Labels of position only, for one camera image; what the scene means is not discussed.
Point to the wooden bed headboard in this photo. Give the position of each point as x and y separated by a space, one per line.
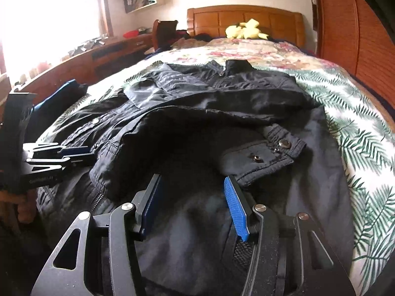
216 21

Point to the red bowl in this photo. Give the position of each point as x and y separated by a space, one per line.
131 34

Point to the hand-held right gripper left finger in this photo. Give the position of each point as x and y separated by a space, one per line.
151 206

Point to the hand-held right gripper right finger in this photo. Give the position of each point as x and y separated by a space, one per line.
237 209

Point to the black tools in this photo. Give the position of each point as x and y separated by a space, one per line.
88 44

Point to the wooden chair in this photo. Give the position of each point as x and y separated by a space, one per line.
159 35

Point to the black jacket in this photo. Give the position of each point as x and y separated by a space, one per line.
191 114

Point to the blue folded clothes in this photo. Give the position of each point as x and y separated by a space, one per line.
66 88

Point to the yellow plush toy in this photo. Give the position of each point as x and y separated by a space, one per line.
243 30

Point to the floral quilt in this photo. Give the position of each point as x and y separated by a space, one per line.
262 51

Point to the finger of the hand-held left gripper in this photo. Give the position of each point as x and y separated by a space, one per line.
81 159
74 150

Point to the long wooden desk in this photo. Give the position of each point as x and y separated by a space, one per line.
77 64

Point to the wooden louvered wardrobe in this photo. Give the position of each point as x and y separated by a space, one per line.
339 21

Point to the window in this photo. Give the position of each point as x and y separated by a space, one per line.
46 21

